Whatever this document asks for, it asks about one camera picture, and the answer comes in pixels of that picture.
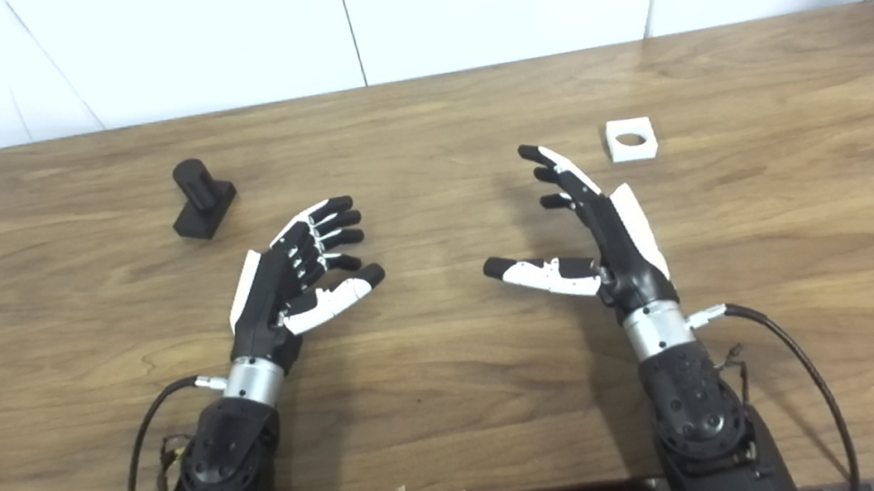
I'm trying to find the black peg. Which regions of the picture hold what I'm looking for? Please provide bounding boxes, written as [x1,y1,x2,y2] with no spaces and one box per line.
[165,154,243,245]

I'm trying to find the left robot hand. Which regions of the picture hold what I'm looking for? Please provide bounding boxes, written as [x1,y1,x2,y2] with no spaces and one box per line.
[214,192,396,379]

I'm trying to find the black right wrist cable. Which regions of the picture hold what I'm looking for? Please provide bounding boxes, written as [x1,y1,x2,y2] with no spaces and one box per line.
[685,288,863,491]

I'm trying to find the thin arm wires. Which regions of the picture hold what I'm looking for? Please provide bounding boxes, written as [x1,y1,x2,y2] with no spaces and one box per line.
[151,431,203,491]
[710,341,756,416]

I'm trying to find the thin left arm wires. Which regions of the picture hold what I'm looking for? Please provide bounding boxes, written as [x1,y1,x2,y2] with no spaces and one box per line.
[151,431,203,491]

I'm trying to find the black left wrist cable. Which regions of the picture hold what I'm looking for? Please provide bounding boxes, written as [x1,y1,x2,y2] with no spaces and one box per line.
[109,372,243,491]

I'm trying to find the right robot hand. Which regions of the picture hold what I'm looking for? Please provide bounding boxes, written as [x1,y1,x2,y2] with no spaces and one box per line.
[468,128,682,339]

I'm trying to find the white square piece with hole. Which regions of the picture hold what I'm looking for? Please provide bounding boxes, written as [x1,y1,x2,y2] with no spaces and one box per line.
[603,115,660,165]

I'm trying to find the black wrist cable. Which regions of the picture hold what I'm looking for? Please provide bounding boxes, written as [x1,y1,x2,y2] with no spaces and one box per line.
[109,372,243,491]
[685,288,863,491]

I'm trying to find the thin right arm wires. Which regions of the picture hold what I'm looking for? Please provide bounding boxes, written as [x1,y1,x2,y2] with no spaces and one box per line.
[710,341,756,416]

